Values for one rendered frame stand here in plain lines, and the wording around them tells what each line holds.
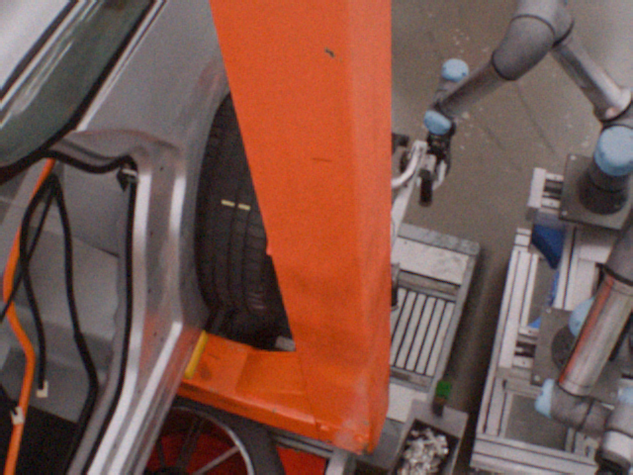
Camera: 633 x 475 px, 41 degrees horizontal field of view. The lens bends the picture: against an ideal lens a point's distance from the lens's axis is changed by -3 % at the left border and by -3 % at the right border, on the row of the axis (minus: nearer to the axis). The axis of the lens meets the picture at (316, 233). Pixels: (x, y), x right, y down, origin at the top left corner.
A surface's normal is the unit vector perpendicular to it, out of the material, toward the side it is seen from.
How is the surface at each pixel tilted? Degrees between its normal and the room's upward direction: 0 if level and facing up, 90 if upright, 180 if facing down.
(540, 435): 0
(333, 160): 90
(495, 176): 0
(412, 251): 0
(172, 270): 64
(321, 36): 90
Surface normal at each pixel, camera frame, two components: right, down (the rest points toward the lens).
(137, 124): 0.92, 0.18
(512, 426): -0.07, -0.49
